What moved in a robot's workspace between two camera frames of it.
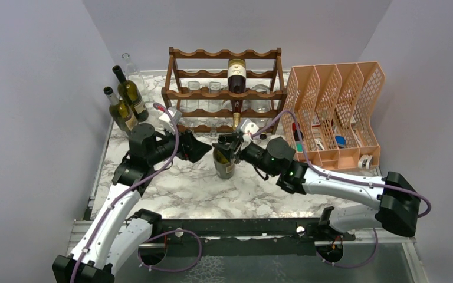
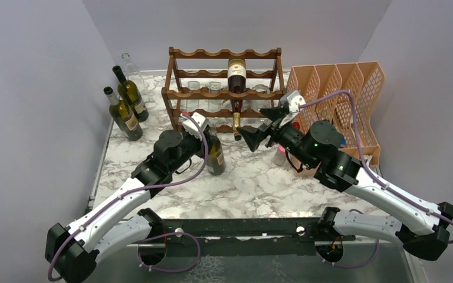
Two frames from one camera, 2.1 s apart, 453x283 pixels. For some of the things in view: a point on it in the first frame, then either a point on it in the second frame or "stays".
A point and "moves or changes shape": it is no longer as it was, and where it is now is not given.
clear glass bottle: [133, 72] stays
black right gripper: [232, 140] to [254, 137]
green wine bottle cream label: [130, 93] stays
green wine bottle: [224, 168] moves or changes shape
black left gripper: [190, 147] stays
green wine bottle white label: [120, 112] stays
